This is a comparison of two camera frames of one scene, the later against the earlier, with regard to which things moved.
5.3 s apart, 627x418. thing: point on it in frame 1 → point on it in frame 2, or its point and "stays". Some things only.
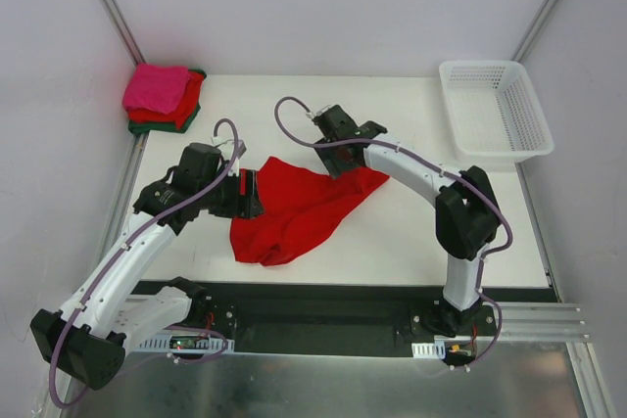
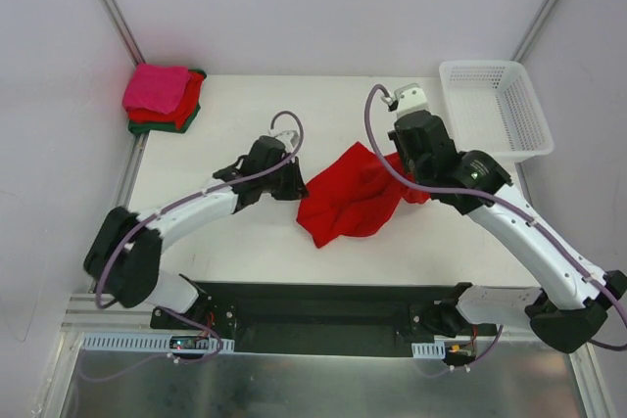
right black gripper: x=343 y=159 → x=409 y=163
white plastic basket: x=493 y=113 stays
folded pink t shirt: x=157 y=87 stays
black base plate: x=404 y=318 stays
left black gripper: x=249 y=194 → x=286 y=178
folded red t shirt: x=181 y=115 stays
